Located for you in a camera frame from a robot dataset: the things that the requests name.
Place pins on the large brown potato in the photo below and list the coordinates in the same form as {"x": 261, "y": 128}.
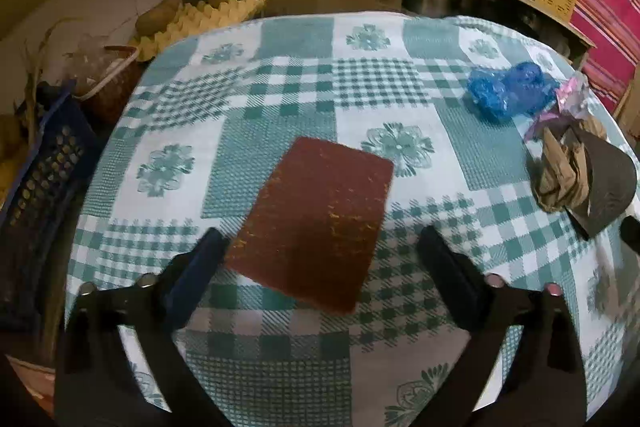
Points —
{"x": 157, "y": 14}

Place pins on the maroon scouring pad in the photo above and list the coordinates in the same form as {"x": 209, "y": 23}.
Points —
{"x": 315, "y": 222}

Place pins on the brown wicker basket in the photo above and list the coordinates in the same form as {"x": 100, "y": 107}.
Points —
{"x": 112, "y": 92}

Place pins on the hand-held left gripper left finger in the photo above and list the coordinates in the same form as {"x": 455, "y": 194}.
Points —
{"x": 195, "y": 277}

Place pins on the dark blue plastic crate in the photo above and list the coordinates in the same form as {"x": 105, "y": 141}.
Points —
{"x": 45, "y": 197}

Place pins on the green checked tablecloth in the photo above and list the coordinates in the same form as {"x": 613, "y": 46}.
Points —
{"x": 280, "y": 72}

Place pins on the yellow egg tray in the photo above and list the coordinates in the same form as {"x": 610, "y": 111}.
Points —
{"x": 200, "y": 19}

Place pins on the blue plastic shoe cover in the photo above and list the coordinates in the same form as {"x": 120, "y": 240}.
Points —
{"x": 527, "y": 84}
{"x": 487, "y": 96}

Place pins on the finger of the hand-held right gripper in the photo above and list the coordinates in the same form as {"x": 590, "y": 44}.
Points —
{"x": 632, "y": 231}

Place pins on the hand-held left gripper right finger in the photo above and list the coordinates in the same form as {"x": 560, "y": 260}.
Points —
{"x": 452, "y": 282}

